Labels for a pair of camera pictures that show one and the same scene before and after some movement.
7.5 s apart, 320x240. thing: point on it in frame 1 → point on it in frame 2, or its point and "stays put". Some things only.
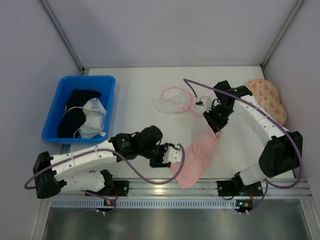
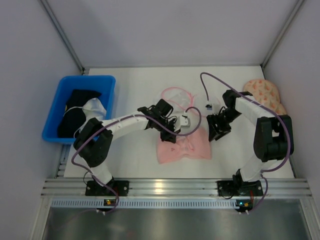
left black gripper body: [160, 155] → [167, 132]
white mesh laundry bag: [172, 100] stays put
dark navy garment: [74, 116] stays put
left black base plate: [122, 187] stays put
